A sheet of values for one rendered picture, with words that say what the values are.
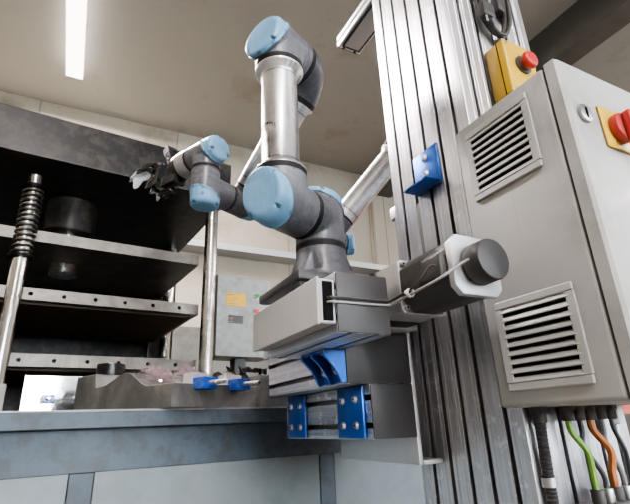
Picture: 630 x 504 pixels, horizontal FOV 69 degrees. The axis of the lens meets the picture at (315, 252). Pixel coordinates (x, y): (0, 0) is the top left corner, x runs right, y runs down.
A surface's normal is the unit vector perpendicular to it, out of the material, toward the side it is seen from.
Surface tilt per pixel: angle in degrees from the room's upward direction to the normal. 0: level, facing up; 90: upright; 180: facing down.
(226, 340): 90
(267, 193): 98
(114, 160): 90
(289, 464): 90
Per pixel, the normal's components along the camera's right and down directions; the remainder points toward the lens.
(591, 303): -0.89, -0.13
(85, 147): 0.54, -0.32
